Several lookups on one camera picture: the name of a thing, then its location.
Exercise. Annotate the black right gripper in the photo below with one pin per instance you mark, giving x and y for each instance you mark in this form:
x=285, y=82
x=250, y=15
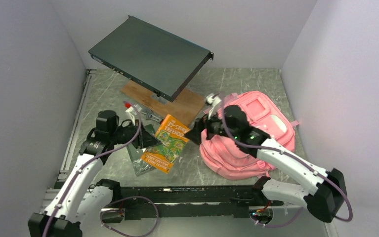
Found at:
x=194, y=135

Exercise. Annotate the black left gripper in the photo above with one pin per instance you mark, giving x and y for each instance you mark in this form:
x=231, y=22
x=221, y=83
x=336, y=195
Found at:
x=145, y=139

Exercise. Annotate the orange treehouse book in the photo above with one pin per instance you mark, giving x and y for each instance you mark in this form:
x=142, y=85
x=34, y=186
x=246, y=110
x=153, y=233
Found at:
x=171, y=135

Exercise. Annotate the pink student backpack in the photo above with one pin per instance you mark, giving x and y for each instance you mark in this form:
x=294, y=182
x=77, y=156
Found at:
x=223, y=156

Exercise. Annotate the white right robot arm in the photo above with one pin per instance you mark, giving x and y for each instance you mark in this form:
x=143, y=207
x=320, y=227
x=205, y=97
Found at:
x=323, y=193

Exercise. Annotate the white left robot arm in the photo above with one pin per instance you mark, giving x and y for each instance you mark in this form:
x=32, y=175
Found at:
x=74, y=210

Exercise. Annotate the brown wooden board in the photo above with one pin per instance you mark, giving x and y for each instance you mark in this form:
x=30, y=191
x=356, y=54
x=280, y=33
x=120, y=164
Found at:
x=185, y=107

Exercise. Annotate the dark metal rack unit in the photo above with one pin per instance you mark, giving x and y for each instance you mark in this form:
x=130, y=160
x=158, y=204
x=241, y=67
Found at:
x=156, y=59

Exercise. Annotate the orange handled adjustable wrench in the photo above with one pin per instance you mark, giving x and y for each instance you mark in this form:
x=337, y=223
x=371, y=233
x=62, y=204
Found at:
x=150, y=115

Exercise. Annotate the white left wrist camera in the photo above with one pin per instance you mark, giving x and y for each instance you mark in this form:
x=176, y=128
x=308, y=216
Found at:
x=132, y=111

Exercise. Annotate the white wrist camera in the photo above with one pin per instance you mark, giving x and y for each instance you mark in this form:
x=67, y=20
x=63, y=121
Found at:
x=214, y=101
x=132, y=111

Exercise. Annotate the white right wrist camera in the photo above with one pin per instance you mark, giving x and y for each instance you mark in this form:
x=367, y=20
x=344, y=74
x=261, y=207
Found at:
x=214, y=101

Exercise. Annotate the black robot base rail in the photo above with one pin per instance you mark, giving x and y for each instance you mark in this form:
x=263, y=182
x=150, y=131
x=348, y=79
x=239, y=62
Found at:
x=135, y=203

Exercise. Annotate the aluminium frame rail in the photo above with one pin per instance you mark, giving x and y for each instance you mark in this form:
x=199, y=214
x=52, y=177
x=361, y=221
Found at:
x=62, y=176

